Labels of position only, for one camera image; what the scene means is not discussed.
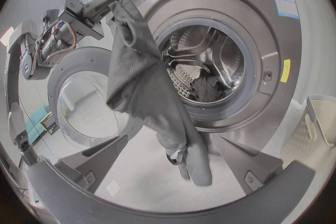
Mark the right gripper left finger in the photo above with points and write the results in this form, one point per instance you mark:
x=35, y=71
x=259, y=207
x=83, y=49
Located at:
x=90, y=167

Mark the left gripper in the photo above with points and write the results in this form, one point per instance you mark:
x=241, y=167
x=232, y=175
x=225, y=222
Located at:
x=78, y=20

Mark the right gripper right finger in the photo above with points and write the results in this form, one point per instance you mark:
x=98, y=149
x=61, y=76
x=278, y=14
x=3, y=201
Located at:
x=252, y=165

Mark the dark grey garment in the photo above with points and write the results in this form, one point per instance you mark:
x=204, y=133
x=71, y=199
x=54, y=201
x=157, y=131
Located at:
x=141, y=81

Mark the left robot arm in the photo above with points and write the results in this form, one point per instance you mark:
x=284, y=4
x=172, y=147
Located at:
x=26, y=68

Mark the washing machine door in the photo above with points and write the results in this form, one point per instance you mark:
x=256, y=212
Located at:
x=86, y=60

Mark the cream laundry basket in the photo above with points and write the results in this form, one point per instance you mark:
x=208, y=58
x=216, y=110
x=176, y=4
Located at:
x=301, y=133

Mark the heap of dark clothes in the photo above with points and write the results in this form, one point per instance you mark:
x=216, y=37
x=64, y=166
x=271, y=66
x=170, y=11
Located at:
x=207, y=87

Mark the grey washing machine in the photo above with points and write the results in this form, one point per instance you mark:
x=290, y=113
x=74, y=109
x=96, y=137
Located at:
x=262, y=34

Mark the white paper piece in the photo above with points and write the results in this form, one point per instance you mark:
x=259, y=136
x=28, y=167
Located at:
x=113, y=188

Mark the teal sofa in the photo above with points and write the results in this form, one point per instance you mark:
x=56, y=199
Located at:
x=35, y=120

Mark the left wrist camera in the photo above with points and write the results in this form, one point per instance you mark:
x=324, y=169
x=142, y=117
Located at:
x=49, y=15

